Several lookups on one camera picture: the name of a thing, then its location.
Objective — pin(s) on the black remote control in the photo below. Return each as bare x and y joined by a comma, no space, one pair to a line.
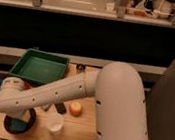
60,107

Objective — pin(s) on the green sponge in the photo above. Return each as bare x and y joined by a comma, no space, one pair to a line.
17,125

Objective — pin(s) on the red object under arm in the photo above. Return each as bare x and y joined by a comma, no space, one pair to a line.
26,86

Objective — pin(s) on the red yellow apple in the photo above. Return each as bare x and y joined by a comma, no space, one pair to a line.
75,108

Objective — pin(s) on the clear plastic cup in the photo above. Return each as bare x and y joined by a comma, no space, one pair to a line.
55,122

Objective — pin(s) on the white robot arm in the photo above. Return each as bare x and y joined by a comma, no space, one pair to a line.
117,89

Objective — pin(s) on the grey blue cloth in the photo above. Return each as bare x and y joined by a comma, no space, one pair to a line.
46,107

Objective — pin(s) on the green plastic tray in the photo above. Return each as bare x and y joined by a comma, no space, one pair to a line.
40,67

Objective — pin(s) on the dark purple bowl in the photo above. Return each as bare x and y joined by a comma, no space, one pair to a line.
30,122

